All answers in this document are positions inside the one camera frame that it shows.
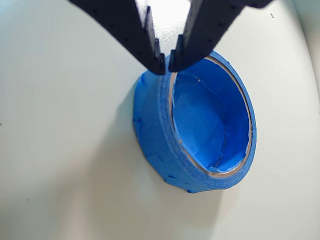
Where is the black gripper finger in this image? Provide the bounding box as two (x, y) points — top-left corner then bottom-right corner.
(168, 0), (274, 73)
(68, 0), (166, 75)

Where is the blue tape roll bin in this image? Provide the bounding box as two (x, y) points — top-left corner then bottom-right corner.
(131, 49), (258, 195)

